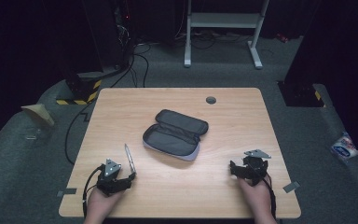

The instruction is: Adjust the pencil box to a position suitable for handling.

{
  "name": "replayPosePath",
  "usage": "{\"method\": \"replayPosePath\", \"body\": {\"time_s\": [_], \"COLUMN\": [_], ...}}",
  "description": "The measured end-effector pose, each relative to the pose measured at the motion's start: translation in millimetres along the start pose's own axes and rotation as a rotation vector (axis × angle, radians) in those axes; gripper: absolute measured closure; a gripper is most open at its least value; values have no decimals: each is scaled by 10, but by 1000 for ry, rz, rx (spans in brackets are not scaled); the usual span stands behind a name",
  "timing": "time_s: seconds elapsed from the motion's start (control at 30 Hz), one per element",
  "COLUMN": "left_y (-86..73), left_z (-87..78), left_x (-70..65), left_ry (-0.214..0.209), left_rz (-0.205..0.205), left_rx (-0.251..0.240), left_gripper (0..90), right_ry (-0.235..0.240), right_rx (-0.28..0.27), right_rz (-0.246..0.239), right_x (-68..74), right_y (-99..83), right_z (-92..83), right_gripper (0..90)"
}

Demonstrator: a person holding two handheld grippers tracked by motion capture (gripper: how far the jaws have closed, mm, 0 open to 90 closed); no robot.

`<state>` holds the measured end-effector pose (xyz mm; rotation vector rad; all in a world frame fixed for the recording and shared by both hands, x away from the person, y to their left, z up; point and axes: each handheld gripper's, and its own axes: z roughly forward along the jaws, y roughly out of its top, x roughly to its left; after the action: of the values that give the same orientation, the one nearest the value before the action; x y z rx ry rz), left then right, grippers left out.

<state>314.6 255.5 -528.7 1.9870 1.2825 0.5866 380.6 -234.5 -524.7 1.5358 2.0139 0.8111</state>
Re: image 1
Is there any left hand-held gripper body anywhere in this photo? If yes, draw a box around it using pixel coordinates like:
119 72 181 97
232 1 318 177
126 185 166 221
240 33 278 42
96 158 133 197

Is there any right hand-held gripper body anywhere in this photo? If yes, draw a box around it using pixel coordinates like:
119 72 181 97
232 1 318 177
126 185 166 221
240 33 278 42
232 148 272 187

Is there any silver pen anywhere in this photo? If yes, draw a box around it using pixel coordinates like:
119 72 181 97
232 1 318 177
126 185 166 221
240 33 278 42
124 143 137 175

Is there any grey pencil case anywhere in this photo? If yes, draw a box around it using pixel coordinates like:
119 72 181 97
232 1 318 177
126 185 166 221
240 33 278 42
142 108 210 162

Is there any person's left hand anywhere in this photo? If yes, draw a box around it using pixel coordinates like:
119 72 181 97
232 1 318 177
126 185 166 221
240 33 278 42
83 187 125 224

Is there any person's right hand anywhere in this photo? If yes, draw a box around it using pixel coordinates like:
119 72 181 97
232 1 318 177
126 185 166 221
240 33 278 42
237 177 278 224

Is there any grey tape strip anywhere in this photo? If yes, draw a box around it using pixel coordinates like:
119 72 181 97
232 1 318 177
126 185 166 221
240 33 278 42
56 188 78 198
282 180 301 194

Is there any white blue plastic packet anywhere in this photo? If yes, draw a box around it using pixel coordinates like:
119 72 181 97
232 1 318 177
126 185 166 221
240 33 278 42
330 132 358 162

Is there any black yellow striped stand base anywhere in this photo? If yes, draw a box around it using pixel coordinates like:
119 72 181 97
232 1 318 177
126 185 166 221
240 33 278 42
55 71 103 106

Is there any beige paper cone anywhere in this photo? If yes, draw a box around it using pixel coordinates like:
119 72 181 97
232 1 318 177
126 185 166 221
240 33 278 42
21 103 56 127

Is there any white metal stand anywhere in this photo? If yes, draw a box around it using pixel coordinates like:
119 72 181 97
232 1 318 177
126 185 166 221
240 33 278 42
184 0 270 70

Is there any dark equipment rack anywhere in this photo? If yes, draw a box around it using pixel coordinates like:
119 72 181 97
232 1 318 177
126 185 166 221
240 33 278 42
83 0 138 71

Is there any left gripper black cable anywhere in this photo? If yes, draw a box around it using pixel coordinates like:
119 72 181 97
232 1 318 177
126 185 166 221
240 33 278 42
82 165 104 218

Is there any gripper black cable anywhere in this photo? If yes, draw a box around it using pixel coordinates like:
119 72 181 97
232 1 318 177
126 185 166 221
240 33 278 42
82 165 104 218
262 173 278 219

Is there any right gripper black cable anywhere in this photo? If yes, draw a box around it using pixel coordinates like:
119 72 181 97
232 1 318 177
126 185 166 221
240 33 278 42
262 173 278 219

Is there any black floor cable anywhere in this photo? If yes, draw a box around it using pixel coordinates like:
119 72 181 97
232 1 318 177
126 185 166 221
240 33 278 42
63 43 151 166

